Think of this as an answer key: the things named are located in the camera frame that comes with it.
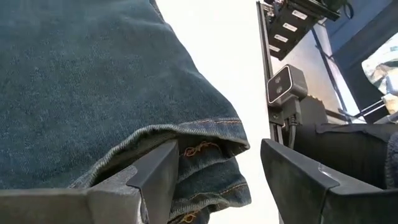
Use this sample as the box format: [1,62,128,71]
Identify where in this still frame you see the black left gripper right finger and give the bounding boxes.
[260,138,398,224]

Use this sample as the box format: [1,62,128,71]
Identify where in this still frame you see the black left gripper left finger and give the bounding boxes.
[0,139,180,224]

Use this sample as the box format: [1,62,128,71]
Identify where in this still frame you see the dark blue denim jeans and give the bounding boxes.
[0,0,252,224]

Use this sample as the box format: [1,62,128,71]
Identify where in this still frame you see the black hazard-striped box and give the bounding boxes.
[266,0,342,62]

